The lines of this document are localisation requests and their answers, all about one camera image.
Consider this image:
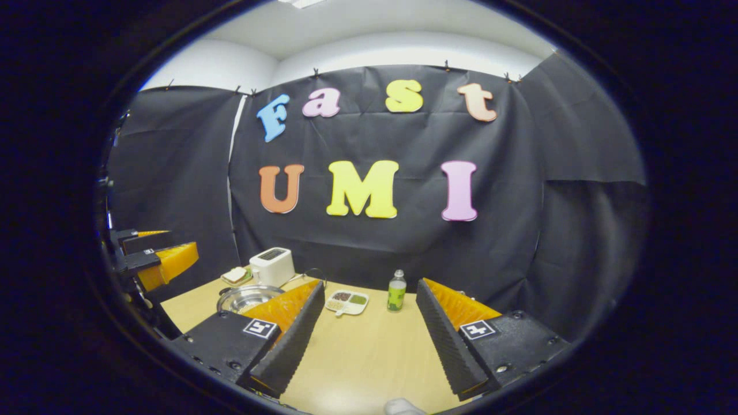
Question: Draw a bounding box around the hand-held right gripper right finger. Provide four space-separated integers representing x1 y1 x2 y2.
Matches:
415 278 570 401

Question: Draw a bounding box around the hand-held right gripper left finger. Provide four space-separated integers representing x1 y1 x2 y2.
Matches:
170 280 326 398

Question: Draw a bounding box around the stainless steel pot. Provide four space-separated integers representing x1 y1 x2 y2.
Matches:
216 285 286 315

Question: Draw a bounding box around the white divided plate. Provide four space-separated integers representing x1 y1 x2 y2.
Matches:
325 289 370 318

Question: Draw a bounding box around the green drink bottle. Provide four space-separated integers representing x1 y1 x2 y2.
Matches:
387 269 407 312

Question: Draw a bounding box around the white toaster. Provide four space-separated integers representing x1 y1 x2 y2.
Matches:
249 247 296 288

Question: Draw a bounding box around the small green plate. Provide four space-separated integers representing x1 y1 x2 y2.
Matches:
221 266 253 287

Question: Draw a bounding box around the black backdrop cloth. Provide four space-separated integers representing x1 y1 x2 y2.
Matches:
104 52 649 341

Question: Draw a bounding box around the black toaster cable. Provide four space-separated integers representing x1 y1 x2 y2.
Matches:
288 268 327 289

